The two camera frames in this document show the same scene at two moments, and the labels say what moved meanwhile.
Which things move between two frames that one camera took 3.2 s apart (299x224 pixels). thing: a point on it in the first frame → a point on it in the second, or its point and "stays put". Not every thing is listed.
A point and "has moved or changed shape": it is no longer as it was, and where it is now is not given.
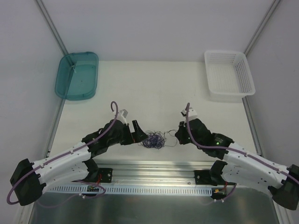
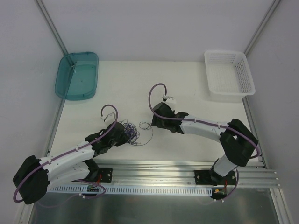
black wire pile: (153, 139) has moved or changed shape
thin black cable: (175, 136) → (148, 128)
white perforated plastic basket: (229, 76) stays put
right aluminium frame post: (269, 12) stays put
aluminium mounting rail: (154, 171) stays put
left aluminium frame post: (52, 26) stays put
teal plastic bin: (77, 76) stays put
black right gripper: (187, 134) → (158, 115)
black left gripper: (131, 135) → (120, 131)
